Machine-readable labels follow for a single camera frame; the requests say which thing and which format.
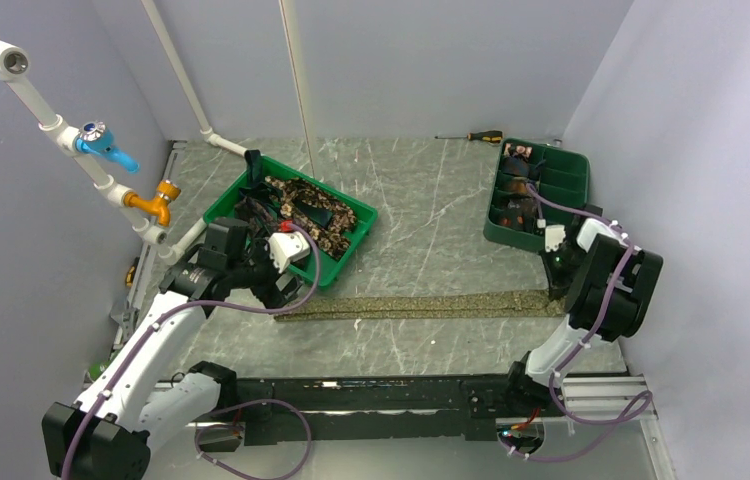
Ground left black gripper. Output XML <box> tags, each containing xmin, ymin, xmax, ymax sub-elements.
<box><xmin>227</xmin><ymin>226</ymin><xmax>303</xmax><ymax>312</ymax></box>

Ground olive gold patterned tie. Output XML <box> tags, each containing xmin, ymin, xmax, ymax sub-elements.
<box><xmin>274</xmin><ymin>290</ymin><xmax>565</xmax><ymax>322</ymax></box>

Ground green tray of ties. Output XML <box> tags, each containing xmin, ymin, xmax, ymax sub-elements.
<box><xmin>203</xmin><ymin>155</ymin><xmax>378</xmax><ymax>289</ymax></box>

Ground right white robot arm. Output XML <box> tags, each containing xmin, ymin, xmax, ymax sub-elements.
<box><xmin>501</xmin><ymin>219</ymin><xmax>664</xmax><ymax>415</ymax></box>

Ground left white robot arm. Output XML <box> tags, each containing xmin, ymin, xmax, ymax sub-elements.
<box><xmin>42</xmin><ymin>218</ymin><xmax>319</xmax><ymax>479</ymax></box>

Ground rolled ties in organizer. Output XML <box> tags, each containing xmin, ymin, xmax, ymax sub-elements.
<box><xmin>497</xmin><ymin>142</ymin><xmax>542</xmax><ymax>233</ymax></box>

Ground green compartment organizer box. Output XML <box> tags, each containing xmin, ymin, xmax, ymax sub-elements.
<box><xmin>483</xmin><ymin>138</ymin><xmax>590</xmax><ymax>253</ymax></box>

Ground dark teal tie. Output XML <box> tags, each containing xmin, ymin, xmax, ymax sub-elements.
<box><xmin>240</xmin><ymin>149</ymin><xmax>333</xmax><ymax>227</ymax></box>

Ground orange brass tap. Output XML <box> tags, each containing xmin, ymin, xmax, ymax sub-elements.
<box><xmin>122</xmin><ymin>179</ymin><xmax>181</xmax><ymax>227</ymax></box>

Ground yellow black tool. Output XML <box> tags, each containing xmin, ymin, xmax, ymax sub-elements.
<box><xmin>124</xmin><ymin>257</ymin><xmax>139</xmax><ymax>288</ymax></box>

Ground brown floral tie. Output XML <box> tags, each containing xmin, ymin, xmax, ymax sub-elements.
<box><xmin>264</xmin><ymin>176</ymin><xmax>358</xmax><ymax>261</ymax></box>

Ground green pipe fitting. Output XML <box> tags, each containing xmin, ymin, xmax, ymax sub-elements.
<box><xmin>86</xmin><ymin>361</ymin><xmax>110</xmax><ymax>382</ymax></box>

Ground blue valve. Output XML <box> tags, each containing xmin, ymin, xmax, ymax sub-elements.
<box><xmin>74</xmin><ymin>121</ymin><xmax>140</xmax><ymax>173</ymax></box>

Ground white vertical pole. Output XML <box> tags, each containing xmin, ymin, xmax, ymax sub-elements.
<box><xmin>279</xmin><ymin>0</ymin><xmax>318</xmax><ymax>177</ymax></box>

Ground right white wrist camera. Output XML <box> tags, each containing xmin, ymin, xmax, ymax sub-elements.
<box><xmin>544</xmin><ymin>224</ymin><xmax>566</xmax><ymax>252</ymax></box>

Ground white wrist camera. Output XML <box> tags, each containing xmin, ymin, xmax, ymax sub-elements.
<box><xmin>268</xmin><ymin>221</ymin><xmax>311</xmax><ymax>273</ymax></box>
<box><xmin>544</xmin><ymin>224</ymin><xmax>566</xmax><ymax>252</ymax></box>

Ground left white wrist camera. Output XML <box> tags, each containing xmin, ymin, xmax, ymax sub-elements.
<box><xmin>268</xmin><ymin>221</ymin><xmax>311</xmax><ymax>273</ymax></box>

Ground aluminium frame rail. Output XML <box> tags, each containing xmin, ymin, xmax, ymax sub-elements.
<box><xmin>152</xmin><ymin>375</ymin><xmax>652</xmax><ymax>459</ymax></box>

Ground orange handled screwdriver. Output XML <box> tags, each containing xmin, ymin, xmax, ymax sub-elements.
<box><xmin>434</xmin><ymin>130</ymin><xmax>504</xmax><ymax>145</ymax></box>

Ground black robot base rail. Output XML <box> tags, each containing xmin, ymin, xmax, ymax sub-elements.
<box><xmin>200</xmin><ymin>374</ymin><xmax>562</xmax><ymax>446</ymax></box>

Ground white pvc pipe frame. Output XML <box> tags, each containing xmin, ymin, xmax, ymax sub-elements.
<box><xmin>0</xmin><ymin>0</ymin><xmax>264</xmax><ymax>266</ymax></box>

